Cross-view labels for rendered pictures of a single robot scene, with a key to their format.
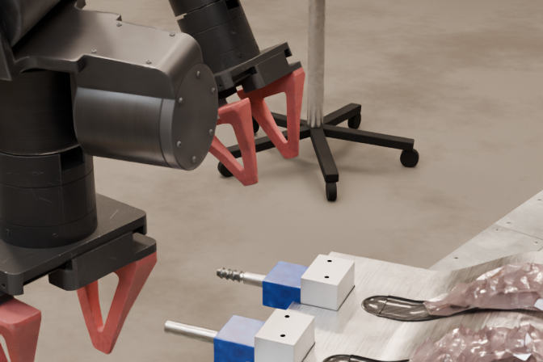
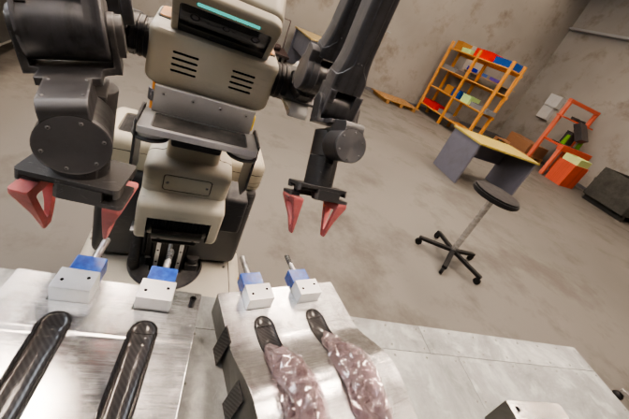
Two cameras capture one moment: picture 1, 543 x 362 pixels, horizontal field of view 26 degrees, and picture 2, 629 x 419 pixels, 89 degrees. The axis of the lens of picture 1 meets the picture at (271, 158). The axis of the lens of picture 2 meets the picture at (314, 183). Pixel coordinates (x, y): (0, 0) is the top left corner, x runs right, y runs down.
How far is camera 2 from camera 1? 0.55 m
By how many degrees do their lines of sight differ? 28
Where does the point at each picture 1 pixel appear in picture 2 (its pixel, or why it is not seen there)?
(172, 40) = (75, 96)
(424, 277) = (345, 321)
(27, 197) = not seen: hidden behind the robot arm
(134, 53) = (51, 89)
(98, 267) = (72, 195)
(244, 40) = (323, 178)
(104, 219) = (100, 180)
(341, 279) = (306, 294)
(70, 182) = not seen: hidden behind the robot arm
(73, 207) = not seen: hidden behind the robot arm
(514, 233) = (420, 337)
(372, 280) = (326, 304)
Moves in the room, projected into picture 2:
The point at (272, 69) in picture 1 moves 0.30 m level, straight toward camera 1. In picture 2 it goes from (327, 196) to (171, 241)
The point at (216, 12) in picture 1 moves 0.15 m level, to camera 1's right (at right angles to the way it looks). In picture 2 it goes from (319, 160) to (383, 208)
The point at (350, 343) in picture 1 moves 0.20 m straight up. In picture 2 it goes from (280, 319) to (320, 240)
